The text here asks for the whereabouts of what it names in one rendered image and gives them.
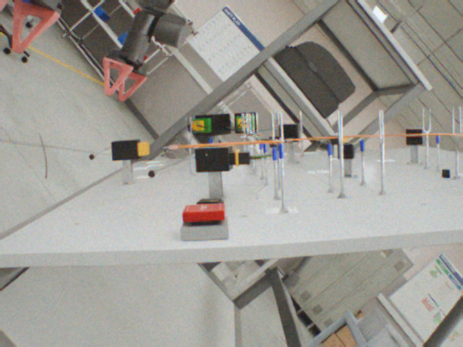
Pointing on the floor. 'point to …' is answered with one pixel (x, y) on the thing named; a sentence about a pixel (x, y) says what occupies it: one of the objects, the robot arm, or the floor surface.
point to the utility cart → (339, 327)
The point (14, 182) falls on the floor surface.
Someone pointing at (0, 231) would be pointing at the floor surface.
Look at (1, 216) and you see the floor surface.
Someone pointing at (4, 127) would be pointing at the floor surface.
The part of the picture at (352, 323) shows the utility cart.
